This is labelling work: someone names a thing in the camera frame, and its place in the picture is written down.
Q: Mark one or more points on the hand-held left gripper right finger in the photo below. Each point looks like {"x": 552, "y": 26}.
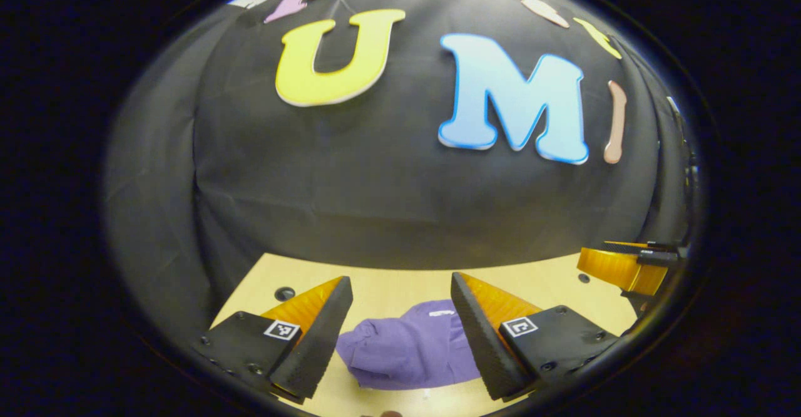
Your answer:
{"x": 485, "y": 348}

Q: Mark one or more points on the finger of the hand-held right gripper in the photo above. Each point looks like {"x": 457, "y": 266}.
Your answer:
{"x": 616, "y": 270}

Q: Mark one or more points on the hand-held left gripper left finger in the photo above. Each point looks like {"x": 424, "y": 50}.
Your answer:
{"x": 316, "y": 348}

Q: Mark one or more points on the purple shirt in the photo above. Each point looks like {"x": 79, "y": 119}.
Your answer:
{"x": 407, "y": 348}

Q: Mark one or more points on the black backdrop cloth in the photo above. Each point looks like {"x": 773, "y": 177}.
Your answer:
{"x": 375, "y": 185}

